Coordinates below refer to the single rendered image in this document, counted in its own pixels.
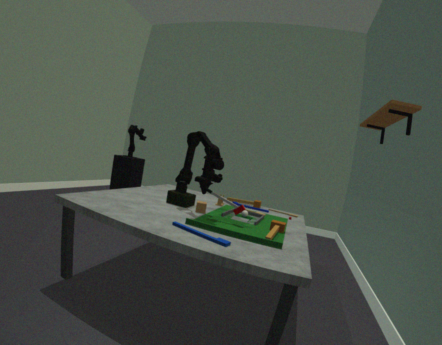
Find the green flat mat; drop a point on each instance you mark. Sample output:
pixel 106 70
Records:
pixel 260 230

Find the tan cube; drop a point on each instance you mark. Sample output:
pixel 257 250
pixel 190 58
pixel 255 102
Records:
pixel 201 207

